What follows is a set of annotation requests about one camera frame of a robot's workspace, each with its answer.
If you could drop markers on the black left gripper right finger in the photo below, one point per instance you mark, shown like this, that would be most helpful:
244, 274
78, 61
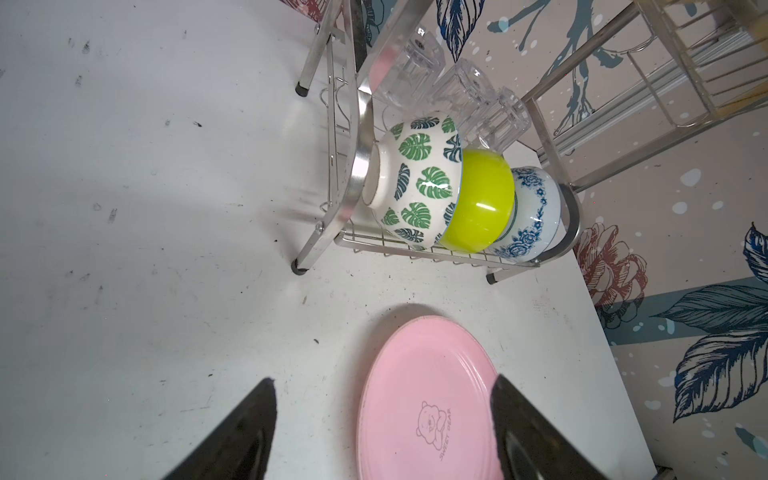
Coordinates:
528, 445

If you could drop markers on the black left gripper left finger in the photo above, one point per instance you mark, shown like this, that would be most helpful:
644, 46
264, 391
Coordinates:
239, 447

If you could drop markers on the pink plate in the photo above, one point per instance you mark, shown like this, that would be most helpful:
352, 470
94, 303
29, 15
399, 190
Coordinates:
425, 407

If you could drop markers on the silver two-tier dish rack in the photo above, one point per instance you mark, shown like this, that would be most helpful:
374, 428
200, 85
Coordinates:
717, 47

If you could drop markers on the blue floral white bowl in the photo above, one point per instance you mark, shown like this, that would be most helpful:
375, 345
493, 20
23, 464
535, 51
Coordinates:
535, 219

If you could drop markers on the lime green bowl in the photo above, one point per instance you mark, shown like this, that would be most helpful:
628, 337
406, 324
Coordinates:
485, 203

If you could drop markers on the green leaf pattern bowl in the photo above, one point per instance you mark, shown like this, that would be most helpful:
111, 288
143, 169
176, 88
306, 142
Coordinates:
415, 184

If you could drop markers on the clear drinking glass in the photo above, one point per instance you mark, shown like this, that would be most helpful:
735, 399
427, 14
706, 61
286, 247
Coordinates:
405, 88
506, 120
464, 92

